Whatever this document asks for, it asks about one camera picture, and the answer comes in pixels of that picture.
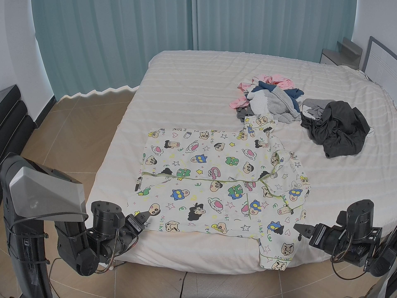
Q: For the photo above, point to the white printed pyjama top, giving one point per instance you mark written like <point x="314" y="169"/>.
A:
<point x="217" y="182"/>

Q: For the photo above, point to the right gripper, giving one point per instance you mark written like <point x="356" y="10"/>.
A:
<point x="328" y="237"/>

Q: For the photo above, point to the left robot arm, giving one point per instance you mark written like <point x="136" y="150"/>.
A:
<point x="46" y="191"/>

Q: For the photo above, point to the bed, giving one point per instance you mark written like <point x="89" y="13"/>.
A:
<point x="192" y="98"/>

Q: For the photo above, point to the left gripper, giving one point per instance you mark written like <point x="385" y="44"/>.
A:
<point x="135" y="227"/>

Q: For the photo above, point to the grey bedside table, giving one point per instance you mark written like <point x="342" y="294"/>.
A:
<point x="338" y="56"/>

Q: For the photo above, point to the pile of clothes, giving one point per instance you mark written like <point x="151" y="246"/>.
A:
<point x="273" y="101"/>

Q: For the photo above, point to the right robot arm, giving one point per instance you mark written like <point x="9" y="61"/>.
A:
<point x="359" y="216"/>

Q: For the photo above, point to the blue-green curtain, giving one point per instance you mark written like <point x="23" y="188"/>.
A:
<point x="108" y="36"/>
<point x="273" y="17"/>

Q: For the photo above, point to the grey garment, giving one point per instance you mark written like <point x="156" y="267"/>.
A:
<point x="313" y="106"/>

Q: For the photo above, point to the black garment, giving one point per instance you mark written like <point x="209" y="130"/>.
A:
<point x="341" y="129"/>

